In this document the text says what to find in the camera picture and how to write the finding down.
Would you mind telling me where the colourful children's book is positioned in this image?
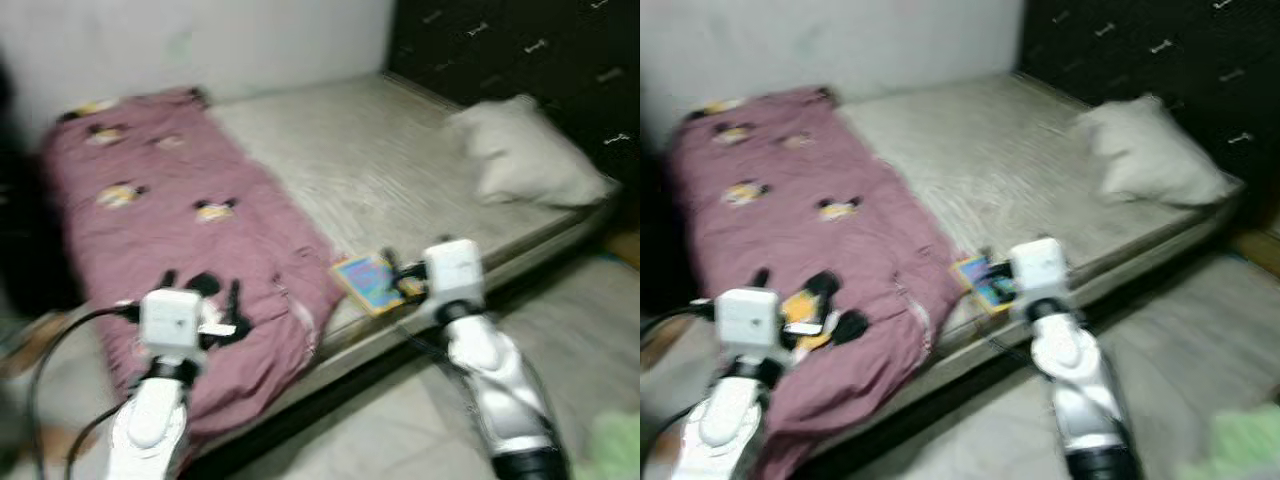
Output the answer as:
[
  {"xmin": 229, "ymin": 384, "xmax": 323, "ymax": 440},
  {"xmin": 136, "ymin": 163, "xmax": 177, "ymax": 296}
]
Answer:
[
  {"xmin": 330, "ymin": 252, "xmax": 416, "ymax": 317},
  {"xmin": 950, "ymin": 255, "xmax": 1016, "ymax": 313}
]

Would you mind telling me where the white pillow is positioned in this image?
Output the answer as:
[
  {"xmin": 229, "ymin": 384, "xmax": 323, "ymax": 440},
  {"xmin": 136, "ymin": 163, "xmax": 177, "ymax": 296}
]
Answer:
[
  {"xmin": 447, "ymin": 95, "xmax": 613, "ymax": 208},
  {"xmin": 1075, "ymin": 95, "xmax": 1241, "ymax": 208}
]

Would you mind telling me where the pink Mickey Mouse blanket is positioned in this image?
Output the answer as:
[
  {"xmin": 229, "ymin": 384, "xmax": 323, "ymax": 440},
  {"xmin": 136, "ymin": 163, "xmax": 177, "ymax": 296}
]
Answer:
[
  {"xmin": 665, "ymin": 88, "xmax": 966, "ymax": 480},
  {"xmin": 40, "ymin": 88, "xmax": 346, "ymax": 446}
]

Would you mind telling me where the grey quilted mattress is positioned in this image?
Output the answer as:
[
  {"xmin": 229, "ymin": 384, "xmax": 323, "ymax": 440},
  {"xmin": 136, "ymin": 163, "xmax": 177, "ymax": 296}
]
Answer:
[
  {"xmin": 800, "ymin": 72, "xmax": 1246, "ymax": 431},
  {"xmin": 190, "ymin": 72, "xmax": 621, "ymax": 441}
]

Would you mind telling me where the dark bed base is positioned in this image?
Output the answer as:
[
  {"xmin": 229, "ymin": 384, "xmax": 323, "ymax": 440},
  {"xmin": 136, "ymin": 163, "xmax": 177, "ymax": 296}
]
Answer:
[
  {"xmin": 200, "ymin": 215, "xmax": 626, "ymax": 480},
  {"xmin": 800, "ymin": 215, "xmax": 1251, "ymax": 480}
]

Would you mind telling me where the brown rug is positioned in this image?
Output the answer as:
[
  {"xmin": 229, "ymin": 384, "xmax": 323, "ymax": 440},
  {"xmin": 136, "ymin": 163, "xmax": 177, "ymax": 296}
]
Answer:
[
  {"xmin": 1235, "ymin": 225, "xmax": 1280, "ymax": 276},
  {"xmin": 605, "ymin": 228, "xmax": 641, "ymax": 269}
]

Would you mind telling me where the light green cloth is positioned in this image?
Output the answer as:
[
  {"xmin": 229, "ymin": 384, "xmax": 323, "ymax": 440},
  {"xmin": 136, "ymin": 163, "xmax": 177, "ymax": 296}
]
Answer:
[
  {"xmin": 585, "ymin": 410, "xmax": 641, "ymax": 480},
  {"xmin": 1180, "ymin": 405, "xmax": 1280, "ymax": 480}
]

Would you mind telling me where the dark tufted headboard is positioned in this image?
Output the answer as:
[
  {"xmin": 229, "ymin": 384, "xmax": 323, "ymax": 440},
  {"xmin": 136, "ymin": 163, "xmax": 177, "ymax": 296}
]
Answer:
[
  {"xmin": 1018, "ymin": 0, "xmax": 1280, "ymax": 186},
  {"xmin": 385, "ymin": 0, "xmax": 641, "ymax": 181}
]

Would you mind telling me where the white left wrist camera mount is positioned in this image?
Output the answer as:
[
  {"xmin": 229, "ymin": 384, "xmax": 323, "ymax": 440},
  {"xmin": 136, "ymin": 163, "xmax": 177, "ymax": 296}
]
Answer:
[
  {"xmin": 138, "ymin": 288, "xmax": 206, "ymax": 366},
  {"xmin": 715, "ymin": 288, "xmax": 783, "ymax": 363}
]

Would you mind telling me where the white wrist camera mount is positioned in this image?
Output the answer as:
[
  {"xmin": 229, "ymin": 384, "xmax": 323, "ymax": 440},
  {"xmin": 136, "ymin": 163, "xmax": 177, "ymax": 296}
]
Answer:
[
  {"xmin": 715, "ymin": 288, "xmax": 783, "ymax": 363},
  {"xmin": 138, "ymin": 288, "xmax": 206, "ymax": 366},
  {"xmin": 420, "ymin": 240, "xmax": 486, "ymax": 316},
  {"xmin": 1008, "ymin": 238, "xmax": 1071, "ymax": 309}
]

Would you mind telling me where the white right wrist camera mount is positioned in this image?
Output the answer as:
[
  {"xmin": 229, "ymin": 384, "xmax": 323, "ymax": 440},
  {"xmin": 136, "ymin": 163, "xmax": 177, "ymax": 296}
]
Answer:
[
  {"xmin": 1008, "ymin": 238, "xmax": 1071, "ymax": 309},
  {"xmin": 420, "ymin": 240, "xmax": 486, "ymax": 316}
]

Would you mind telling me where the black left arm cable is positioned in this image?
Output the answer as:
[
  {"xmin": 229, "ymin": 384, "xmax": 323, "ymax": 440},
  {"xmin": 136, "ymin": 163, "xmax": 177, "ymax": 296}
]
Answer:
[
  {"xmin": 28, "ymin": 305, "xmax": 141, "ymax": 480},
  {"xmin": 640, "ymin": 305, "xmax": 721, "ymax": 346}
]

